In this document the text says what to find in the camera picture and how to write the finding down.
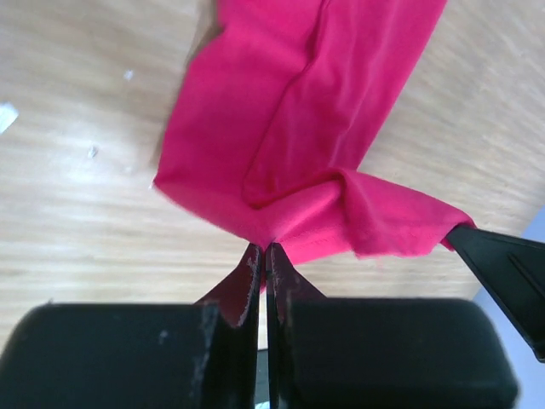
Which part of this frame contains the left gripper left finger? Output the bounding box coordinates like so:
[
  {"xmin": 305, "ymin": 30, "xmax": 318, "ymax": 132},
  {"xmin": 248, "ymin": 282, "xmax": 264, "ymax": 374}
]
[{"xmin": 194, "ymin": 244, "xmax": 261, "ymax": 408}]

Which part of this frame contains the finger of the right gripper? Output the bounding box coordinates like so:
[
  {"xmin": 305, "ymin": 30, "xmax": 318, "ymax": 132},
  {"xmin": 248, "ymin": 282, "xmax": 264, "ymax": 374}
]
[{"xmin": 447, "ymin": 225, "xmax": 544, "ymax": 363}]

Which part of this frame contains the pink t shirt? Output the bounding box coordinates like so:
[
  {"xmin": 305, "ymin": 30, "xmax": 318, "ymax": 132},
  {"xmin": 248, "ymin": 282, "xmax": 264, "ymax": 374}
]
[{"xmin": 153, "ymin": 1, "xmax": 472, "ymax": 263}]

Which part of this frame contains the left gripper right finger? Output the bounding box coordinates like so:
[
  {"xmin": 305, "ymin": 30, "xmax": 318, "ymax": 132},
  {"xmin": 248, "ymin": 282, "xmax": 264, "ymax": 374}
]
[{"xmin": 265, "ymin": 243, "xmax": 326, "ymax": 408}]

